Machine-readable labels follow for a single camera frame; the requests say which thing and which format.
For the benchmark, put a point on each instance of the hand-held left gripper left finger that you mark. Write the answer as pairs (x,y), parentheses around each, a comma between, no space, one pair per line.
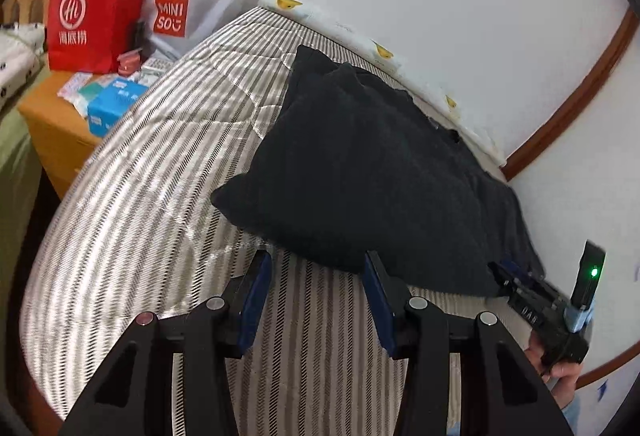
(252,301)

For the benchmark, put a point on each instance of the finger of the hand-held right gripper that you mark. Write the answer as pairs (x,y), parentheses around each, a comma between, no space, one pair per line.
(500,281)
(515,268)

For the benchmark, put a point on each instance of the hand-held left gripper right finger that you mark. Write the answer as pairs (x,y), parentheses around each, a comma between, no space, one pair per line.
(377,301)

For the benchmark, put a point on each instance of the black t-shirt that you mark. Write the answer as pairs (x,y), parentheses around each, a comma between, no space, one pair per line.
(360,165)

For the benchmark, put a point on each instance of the person's right forearm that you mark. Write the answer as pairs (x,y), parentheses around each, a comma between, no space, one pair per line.
(570,416)

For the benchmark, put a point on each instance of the person's right hand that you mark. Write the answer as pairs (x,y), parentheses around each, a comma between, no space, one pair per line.
(565,373)

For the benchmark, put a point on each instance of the brown wooden trim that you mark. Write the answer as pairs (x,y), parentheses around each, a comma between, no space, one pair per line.
(575,100)
(607,368)

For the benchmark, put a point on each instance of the striped bed mattress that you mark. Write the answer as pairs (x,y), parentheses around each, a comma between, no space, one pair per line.
(150,191)

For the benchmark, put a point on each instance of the blue cardboard box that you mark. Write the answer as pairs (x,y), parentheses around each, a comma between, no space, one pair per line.
(112,108)

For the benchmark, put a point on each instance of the silver blister pack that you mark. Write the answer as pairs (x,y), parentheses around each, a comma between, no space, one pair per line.
(156,68)

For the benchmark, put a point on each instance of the wooden nightstand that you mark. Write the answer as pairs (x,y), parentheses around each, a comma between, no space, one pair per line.
(55,130)

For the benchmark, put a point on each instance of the green bed sheet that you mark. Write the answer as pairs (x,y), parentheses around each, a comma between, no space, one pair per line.
(17,176)

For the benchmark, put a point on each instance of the small pink container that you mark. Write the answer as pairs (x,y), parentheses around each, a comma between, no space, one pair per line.
(130,60)

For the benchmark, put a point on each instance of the white flat packet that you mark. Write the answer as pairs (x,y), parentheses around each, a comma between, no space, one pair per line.
(75,88)

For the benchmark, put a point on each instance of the red paper shopping bag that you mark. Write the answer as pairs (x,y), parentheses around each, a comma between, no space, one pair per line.
(95,15)

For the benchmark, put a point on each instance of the white printed quilt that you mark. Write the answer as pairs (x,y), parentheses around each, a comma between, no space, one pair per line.
(17,60)

